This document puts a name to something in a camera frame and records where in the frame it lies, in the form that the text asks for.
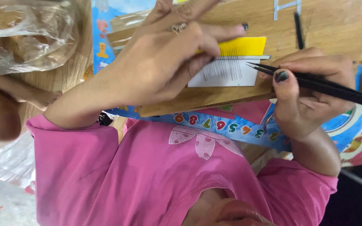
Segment pink shirt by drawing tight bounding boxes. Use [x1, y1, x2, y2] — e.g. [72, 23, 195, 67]
[26, 114, 339, 226]

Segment clear tape strip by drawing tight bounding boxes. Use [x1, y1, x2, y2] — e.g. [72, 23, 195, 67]
[107, 9, 158, 49]

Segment pale grey tape piece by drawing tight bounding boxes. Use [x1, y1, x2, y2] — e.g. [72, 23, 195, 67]
[273, 0, 302, 21]

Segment row of black lash strands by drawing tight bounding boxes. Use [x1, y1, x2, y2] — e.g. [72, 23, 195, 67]
[201, 50, 244, 82]

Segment wooden board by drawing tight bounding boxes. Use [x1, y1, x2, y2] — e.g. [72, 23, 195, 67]
[107, 0, 362, 118]

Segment white lash card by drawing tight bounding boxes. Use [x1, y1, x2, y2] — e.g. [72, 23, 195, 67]
[187, 55, 272, 88]

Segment yellow card strip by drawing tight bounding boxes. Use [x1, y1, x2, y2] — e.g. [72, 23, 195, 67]
[195, 37, 267, 57]

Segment gold finger ring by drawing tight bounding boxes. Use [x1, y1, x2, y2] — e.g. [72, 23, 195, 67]
[168, 22, 188, 35]

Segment colourful children's number table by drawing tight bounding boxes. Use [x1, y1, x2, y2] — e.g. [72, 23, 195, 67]
[91, 0, 362, 167]

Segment person's right hand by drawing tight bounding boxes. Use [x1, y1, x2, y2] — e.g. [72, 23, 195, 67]
[258, 47, 356, 142]

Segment person's left hand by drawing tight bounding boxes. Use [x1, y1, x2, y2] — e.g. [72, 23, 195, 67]
[115, 0, 249, 107]

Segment thin black stick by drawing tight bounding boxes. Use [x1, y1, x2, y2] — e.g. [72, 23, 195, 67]
[293, 12, 305, 51]

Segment clear plastic bag with contents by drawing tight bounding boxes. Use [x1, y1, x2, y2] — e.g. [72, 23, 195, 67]
[0, 0, 80, 76]

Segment black pointed tweezers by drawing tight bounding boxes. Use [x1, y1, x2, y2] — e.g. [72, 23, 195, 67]
[246, 62, 362, 112]

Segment heap of clear plastic bags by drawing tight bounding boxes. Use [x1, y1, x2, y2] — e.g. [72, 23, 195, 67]
[0, 131, 41, 226]

